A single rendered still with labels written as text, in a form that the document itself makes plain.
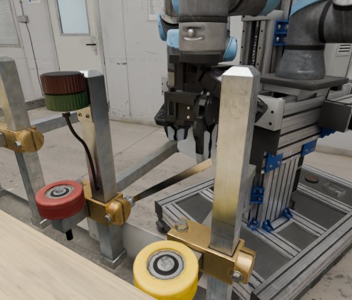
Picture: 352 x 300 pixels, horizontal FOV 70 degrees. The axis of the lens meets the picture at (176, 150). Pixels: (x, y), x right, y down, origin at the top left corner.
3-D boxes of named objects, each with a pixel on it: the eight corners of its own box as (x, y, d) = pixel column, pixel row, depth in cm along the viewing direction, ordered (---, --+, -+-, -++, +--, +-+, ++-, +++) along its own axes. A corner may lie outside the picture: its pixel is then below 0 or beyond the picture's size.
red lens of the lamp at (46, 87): (68, 84, 41) (66, 71, 40) (94, 88, 39) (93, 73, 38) (34, 90, 37) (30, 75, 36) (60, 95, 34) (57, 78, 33)
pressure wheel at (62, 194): (72, 219, 55) (63, 173, 50) (99, 233, 51) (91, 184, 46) (38, 243, 48) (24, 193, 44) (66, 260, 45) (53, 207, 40)
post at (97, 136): (116, 271, 62) (88, 68, 43) (126, 277, 61) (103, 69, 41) (106, 282, 59) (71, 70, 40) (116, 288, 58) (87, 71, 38)
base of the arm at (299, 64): (291, 72, 94) (295, 43, 90) (332, 77, 83) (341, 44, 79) (265, 75, 86) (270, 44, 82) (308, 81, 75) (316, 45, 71)
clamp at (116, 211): (87, 197, 58) (83, 178, 56) (132, 216, 52) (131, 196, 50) (66, 210, 54) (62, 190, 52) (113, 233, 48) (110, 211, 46)
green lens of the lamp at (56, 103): (71, 100, 42) (68, 86, 41) (97, 104, 40) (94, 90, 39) (37, 108, 38) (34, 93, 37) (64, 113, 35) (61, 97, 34)
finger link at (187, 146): (181, 164, 51) (182, 121, 47) (208, 171, 48) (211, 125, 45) (173, 170, 49) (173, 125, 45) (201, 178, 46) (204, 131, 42)
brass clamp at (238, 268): (182, 236, 47) (182, 214, 45) (254, 265, 41) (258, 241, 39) (165, 258, 43) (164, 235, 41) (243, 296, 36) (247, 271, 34)
